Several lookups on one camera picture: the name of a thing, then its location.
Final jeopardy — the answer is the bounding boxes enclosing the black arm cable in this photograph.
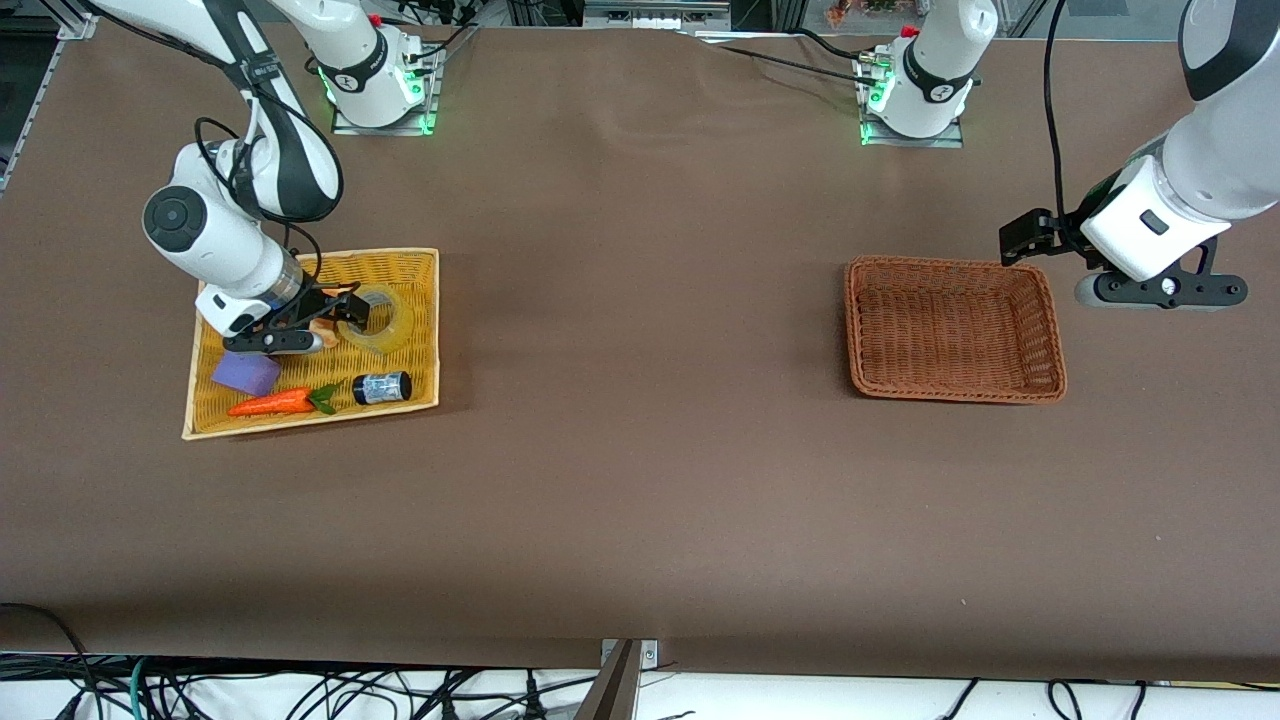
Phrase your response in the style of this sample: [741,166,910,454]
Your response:
[193,55,347,293]
[1042,0,1079,236]

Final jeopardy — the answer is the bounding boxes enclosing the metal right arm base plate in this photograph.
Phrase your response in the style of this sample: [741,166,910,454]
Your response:
[330,45,443,137]

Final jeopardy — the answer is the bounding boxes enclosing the black cable across table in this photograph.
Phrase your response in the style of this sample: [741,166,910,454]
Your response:
[700,28,881,83]

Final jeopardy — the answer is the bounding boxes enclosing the yellow woven basket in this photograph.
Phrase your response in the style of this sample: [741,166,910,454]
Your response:
[182,247,441,441]

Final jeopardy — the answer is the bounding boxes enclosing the purple foam block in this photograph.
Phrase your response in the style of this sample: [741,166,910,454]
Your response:
[211,350,282,395]

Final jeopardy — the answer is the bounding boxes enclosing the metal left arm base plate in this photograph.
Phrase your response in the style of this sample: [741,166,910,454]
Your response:
[855,50,966,150]

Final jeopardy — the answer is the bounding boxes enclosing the green cable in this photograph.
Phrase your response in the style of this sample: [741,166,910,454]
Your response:
[122,656,153,720]

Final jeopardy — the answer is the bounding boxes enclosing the small black-capped blue-label bottle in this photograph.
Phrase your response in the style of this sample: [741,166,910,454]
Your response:
[352,371,413,406]

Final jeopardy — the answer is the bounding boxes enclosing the toy carrot with green leaves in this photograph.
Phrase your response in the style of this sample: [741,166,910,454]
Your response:
[228,383,346,418]

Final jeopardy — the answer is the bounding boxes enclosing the brown woven basket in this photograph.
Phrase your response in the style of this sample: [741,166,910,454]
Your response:
[845,256,1068,405]

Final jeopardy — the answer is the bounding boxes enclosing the grey metal box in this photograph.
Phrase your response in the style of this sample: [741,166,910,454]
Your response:
[583,0,733,31]

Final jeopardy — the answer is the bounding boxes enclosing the aluminium frame rail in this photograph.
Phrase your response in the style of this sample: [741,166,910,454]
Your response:
[0,15,73,193]

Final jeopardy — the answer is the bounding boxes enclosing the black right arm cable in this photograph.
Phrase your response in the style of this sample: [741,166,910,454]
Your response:
[193,55,347,293]

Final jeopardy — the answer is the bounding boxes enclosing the aluminium profile bar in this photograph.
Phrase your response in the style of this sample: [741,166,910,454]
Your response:
[575,640,643,720]

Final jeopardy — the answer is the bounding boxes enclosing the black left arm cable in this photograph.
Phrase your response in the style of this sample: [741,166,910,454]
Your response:
[1042,0,1079,236]

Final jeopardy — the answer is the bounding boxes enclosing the clear packing tape roll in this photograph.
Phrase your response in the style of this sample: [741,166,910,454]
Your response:
[335,283,413,354]

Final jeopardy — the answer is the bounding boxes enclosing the thick black floor cable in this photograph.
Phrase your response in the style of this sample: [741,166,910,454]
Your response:
[0,602,106,720]

